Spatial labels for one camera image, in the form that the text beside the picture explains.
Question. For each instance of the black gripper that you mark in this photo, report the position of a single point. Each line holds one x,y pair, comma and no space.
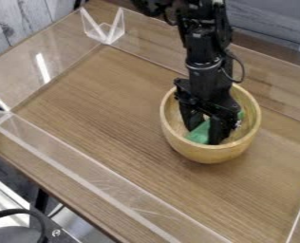
204,95

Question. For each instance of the green rectangular block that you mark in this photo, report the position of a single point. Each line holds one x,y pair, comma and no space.
200,134

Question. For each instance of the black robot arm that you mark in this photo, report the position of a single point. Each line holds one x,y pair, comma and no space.
206,31

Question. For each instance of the light wooden bowl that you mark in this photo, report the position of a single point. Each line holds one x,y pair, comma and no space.
234,147

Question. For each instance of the black table leg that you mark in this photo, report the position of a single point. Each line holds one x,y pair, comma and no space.
43,201

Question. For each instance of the clear acrylic tray wall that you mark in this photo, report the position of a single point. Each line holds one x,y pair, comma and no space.
81,91

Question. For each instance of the black metal bracket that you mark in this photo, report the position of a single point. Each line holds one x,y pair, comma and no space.
56,233

